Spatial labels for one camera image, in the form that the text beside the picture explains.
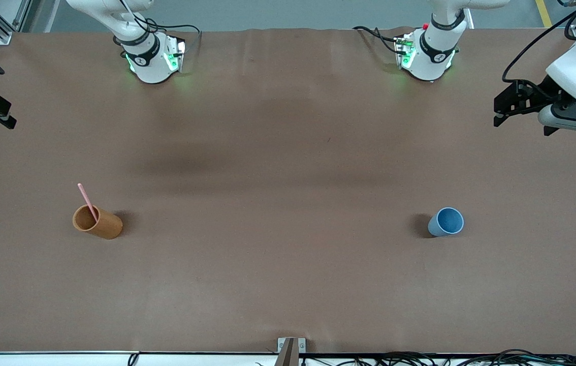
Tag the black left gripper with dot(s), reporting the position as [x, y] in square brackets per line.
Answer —
[538, 96]

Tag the pink chopstick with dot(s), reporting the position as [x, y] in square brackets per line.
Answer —
[85, 195]

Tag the blue cup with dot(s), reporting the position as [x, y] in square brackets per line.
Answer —
[448, 222]

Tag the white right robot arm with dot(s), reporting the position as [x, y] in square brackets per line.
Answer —
[151, 63]

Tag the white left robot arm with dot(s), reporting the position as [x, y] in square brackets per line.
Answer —
[430, 56]

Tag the brown wooden cup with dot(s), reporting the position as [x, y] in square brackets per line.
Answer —
[107, 226]

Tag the brown table cover mat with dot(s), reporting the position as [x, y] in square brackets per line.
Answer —
[288, 274]

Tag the white table edge rail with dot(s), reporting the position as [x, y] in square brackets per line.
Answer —
[39, 360]

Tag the grey metal camera bracket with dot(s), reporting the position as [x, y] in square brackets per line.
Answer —
[290, 353]

